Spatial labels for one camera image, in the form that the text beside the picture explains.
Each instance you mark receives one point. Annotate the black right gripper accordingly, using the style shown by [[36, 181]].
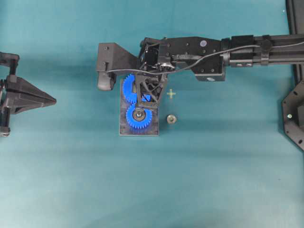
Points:
[[158, 58]]

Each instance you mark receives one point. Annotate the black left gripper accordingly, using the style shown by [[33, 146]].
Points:
[[19, 85]]

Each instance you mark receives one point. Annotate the silver metal washer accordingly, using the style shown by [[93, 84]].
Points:
[[171, 119]]

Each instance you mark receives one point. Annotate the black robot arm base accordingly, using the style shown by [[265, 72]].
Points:
[[293, 115]]

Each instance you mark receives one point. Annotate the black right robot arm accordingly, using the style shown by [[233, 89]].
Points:
[[207, 59]]

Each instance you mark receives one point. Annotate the steel shaft in gear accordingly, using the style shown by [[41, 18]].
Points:
[[138, 115]]

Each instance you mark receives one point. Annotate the large blue plastic gear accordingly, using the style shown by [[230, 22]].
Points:
[[128, 92]]

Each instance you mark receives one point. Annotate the blue gear on plate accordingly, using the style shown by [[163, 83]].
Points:
[[138, 124]]

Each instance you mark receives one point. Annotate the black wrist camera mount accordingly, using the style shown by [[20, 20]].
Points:
[[112, 60]]

